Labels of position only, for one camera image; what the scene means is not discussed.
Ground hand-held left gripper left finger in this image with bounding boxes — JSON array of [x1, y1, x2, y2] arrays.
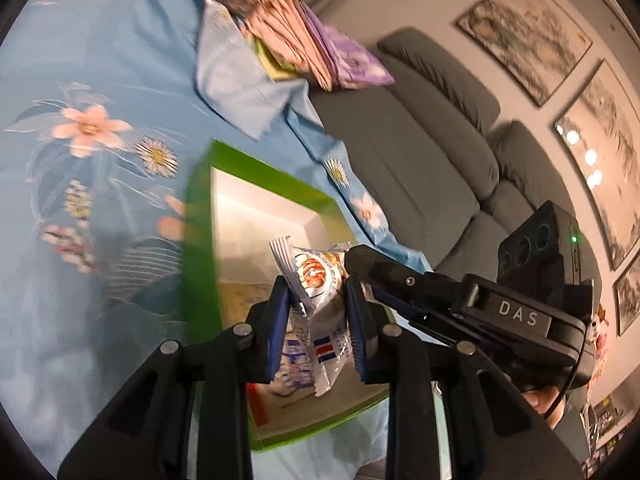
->
[[57, 275, 293, 480]]

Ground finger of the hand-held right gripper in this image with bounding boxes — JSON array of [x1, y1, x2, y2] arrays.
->
[[370, 287, 461, 346], [345, 246, 473, 311]]

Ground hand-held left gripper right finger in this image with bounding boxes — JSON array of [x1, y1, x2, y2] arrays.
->
[[342, 276, 586, 480]]

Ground white snack packet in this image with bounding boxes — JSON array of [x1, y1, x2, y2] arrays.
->
[[270, 237, 358, 398]]

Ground green cardboard box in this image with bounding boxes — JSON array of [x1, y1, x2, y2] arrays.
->
[[182, 139, 401, 453]]

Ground person's right hand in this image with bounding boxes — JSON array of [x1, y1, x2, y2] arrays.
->
[[522, 387, 565, 428]]

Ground colourful toy figure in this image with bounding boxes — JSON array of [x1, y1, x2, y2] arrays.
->
[[590, 310, 608, 376]]

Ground small framed ink painting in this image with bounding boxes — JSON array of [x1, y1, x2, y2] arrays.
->
[[612, 260, 640, 337]]

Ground grey sofa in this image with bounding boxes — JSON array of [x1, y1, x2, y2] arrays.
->
[[310, 27, 601, 311]]

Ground tall framed ink painting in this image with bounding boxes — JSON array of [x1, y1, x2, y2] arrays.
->
[[552, 59, 640, 272]]

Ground blue floral tablecloth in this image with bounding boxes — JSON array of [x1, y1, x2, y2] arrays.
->
[[0, 0, 431, 480]]

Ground purple snack packet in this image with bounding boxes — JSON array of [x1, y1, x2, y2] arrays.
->
[[300, 2, 396, 90]]

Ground yellow-green snack packet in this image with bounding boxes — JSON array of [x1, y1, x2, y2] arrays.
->
[[252, 37, 301, 81]]

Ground stack of pink packets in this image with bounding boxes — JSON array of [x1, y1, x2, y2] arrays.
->
[[227, 0, 336, 92]]

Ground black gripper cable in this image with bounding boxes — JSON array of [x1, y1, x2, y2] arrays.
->
[[544, 340, 592, 418]]

